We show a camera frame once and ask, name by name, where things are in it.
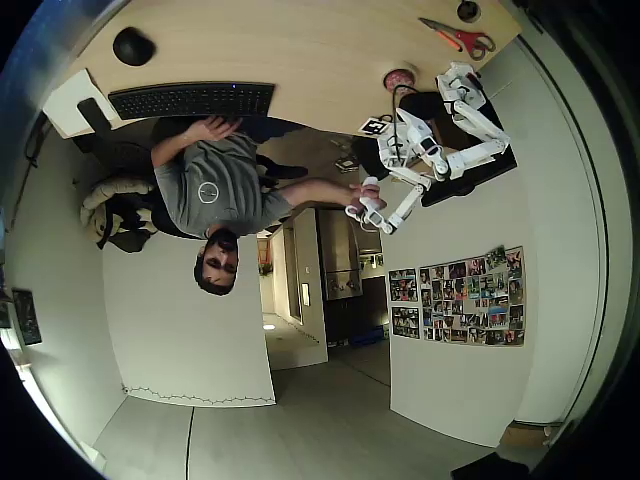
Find black office chair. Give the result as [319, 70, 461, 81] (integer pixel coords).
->
[73, 133, 182, 237]

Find black computer keyboard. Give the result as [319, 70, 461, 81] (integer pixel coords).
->
[107, 82, 277, 122]

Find person's right hand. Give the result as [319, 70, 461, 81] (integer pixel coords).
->
[346, 181, 389, 215]

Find beige roll of tape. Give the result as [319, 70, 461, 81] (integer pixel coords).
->
[381, 61, 421, 94]

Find brown cardboard box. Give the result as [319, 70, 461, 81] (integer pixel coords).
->
[499, 421, 554, 450]

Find red handled scissors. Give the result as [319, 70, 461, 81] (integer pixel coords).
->
[418, 17, 497, 62]

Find stainless steel refrigerator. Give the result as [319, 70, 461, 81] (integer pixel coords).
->
[317, 209, 365, 302]

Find small photo sheet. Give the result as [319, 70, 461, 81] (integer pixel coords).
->
[391, 305, 421, 341]
[388, 268, 419, 303]

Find person's right forearm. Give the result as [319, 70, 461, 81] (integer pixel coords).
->
[278, 178, 354, 207]

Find black white marker tag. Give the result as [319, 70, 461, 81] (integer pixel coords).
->
[357, 116, 394, 137]

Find person's left hand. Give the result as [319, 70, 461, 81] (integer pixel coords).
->
[183, 115, 239, 145]

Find black base mat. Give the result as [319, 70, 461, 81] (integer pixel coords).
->
[398, 91, 519, 209]

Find white paper pad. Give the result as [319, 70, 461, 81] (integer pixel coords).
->
[42, 68, 125, 139]

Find large photo collage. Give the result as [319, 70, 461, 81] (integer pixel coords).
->
[418, 244, 526, 348]

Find dark framed picture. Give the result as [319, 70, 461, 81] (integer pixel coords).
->
[10, 287, 44, 347]

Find black smartphone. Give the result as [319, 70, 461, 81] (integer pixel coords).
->
[76, 98, 113, 134]

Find white leader arm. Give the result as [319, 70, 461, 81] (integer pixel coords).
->
[344, 133, 433, 236]

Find string of fairy lights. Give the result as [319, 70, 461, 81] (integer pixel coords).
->
[121, 383, 277, 407]

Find man in grey t-shirt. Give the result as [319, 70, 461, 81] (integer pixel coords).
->
[151, 133, 296, 299]

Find black computer mouse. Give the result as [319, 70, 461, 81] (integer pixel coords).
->
[112, 26, 157, 68]

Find cream and black jacket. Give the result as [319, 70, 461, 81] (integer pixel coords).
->
[79, 178, 157, 252]

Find person's left forearm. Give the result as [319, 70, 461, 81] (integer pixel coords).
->
[151, 130, 202, 170]

